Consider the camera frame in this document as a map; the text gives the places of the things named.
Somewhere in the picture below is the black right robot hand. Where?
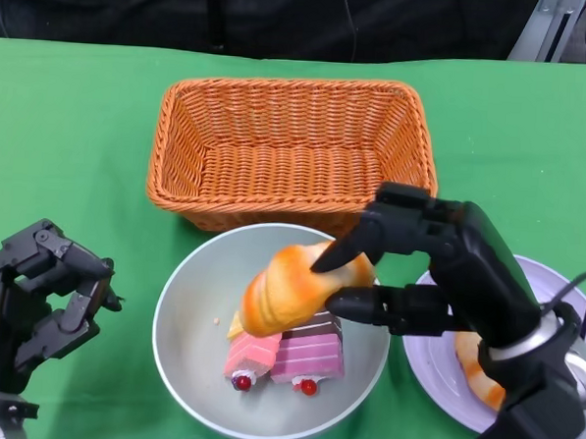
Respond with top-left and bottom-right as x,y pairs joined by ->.
305,178 -> 566,354

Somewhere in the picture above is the round orange croissant bread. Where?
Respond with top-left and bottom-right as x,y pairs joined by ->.
450,330 -> 512,413

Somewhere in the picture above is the long orange striped bread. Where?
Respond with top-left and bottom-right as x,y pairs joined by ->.
237,235 -> 379,344

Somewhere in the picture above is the pale grey-green bowl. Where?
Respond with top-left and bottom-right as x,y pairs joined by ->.
146,216 -> 397,439

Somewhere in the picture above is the white round plate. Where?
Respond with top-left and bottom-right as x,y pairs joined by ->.
397,249 -> 586,439

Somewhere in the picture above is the chocolate and pink cake slice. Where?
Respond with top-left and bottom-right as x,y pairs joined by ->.
268,304 -> 348,399

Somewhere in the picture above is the orange wicker basket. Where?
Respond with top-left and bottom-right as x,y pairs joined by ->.
143,68 -> 445,244

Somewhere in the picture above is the yellow and pink cake slice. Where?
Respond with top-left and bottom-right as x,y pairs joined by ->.
220,309 -> 285,395

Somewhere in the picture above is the green tablecloth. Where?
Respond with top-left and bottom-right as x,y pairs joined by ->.
0,34 -> 586,439

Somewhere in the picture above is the black backdrop cloth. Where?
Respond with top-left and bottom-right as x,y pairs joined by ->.
0,0 -> 586,82

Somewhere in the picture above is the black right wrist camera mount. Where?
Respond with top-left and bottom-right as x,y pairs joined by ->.
459,370 -> 586,439

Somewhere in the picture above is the silver aluminium frame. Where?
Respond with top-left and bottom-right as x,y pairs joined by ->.
505,0 -> 586,68

